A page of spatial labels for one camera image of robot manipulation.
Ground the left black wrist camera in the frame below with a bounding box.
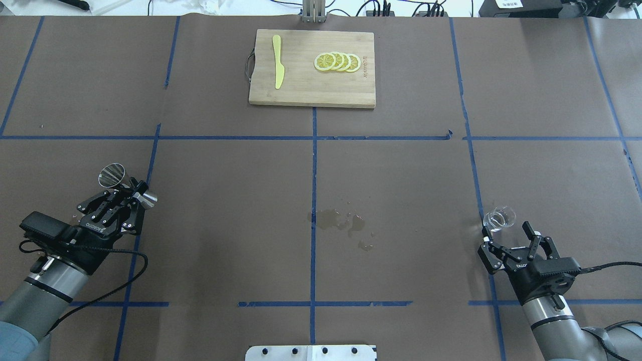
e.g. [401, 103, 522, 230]
[19, 211, 76, 247]

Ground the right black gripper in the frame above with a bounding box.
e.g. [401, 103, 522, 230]
[477, 221, 581, 305]

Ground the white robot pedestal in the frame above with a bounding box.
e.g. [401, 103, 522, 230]
[245, 344, 378, 360]

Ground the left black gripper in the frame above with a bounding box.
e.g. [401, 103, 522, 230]
[60, 191, 146, 276]

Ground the wooden cutting board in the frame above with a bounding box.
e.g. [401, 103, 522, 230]
[248, 29, 376, 109]

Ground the clear shot glass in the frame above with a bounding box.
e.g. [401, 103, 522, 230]
[483, 206, 516, 232]

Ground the aluminium frame post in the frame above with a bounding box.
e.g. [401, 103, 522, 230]
[300, 0, 327, 23]

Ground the lemon slice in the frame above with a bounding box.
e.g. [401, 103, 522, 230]
[345, 53, 362, 73]
[313, 53, 337, 72]
[331, 51, 346, 71]
[337, 53, 352, 72]

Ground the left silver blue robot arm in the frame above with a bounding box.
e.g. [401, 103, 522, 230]
[2, 177, 157, 360]

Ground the black box with label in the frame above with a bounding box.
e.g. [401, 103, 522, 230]
[478, 1, 563, 18]

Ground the metal board handle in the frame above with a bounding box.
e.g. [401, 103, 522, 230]
[244, 48, 255, 84]

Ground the steel double jigger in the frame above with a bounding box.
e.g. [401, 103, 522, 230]
[98, 163, 158, 210]

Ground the right black camera cable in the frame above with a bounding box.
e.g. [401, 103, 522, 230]
[580, 261, 642, 274]

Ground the black hand tool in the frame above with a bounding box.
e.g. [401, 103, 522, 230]
[58, 0, 90, 12]

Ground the yellow plastic knife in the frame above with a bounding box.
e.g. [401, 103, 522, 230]
[271, 34, 286, 90]

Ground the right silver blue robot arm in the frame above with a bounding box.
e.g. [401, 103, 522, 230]
[477, 222, 641, 360]

